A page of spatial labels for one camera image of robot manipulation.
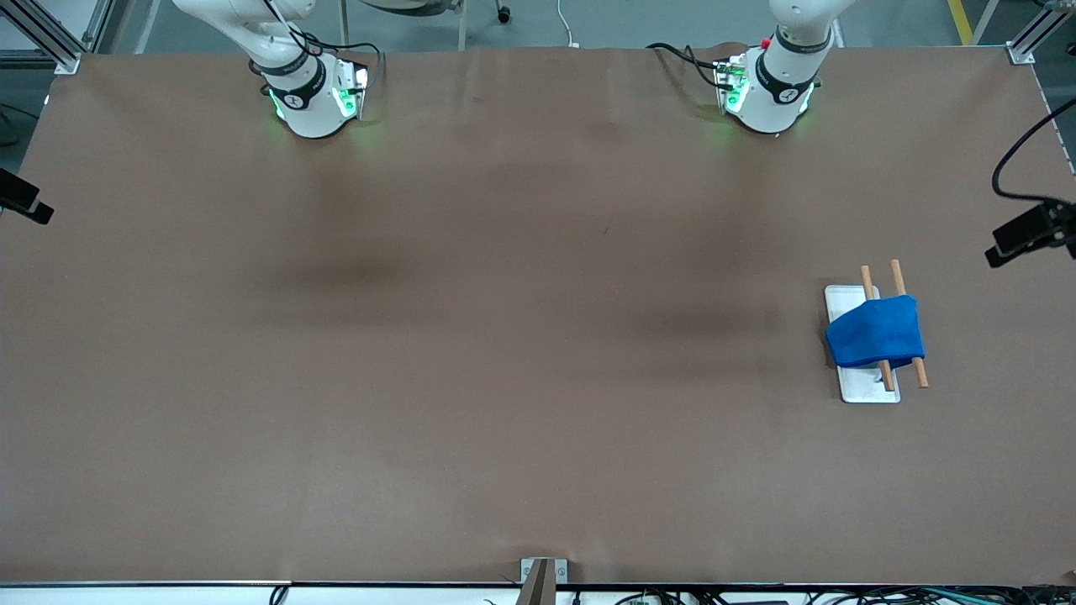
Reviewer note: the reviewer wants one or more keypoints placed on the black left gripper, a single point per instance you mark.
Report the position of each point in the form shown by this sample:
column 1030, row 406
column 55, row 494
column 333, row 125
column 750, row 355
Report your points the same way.
column 1069, row 225

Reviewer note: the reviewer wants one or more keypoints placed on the aluminium frame profile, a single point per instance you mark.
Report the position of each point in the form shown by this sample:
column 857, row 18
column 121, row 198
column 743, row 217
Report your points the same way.
column 50, row 38
column 1030, row 38

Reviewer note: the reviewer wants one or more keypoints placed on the white rack with wooden rods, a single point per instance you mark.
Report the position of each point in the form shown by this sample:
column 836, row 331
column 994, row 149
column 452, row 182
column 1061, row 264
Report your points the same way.
column 866, row 386

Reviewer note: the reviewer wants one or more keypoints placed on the chair base with caster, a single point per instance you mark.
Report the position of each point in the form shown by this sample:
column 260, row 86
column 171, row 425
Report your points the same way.
column 503, row 13

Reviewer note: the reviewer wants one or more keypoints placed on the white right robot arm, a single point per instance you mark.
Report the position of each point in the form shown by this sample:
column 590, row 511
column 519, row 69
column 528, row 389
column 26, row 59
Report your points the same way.
column 311, row 109

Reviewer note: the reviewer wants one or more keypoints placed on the grey metal bracket plate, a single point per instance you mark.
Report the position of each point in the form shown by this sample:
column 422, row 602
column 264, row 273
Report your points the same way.
column 561, row 570

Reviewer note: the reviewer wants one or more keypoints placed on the brown camera post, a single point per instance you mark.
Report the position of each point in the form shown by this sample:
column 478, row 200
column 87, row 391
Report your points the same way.
column 538, row 588

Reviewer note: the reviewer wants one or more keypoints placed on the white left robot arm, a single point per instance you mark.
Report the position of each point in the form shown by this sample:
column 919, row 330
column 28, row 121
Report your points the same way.
column 769, row 105

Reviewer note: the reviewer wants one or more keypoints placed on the blue microfibre towel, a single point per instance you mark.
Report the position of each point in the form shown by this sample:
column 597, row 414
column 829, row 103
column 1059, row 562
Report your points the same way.
column 878, row 336

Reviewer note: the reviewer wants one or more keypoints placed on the brown table cover sheet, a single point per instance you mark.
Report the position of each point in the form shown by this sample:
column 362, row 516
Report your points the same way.
column 538, row 420

